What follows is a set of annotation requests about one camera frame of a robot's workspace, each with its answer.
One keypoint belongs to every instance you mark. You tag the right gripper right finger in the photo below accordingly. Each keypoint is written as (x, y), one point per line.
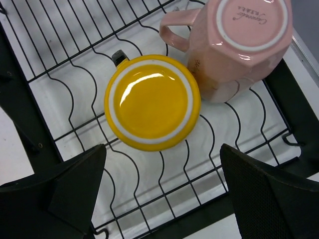
(268, 202)

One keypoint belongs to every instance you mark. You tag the yellow mug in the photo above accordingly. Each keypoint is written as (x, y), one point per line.
(151, 102)

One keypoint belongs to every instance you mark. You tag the pink ceramic mug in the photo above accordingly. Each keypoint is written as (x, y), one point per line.
(230, 44)

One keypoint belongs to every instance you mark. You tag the black dish rack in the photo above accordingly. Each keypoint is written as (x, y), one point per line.
(55, 67)

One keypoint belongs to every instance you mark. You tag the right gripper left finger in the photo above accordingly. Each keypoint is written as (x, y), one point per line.
(57, 203)

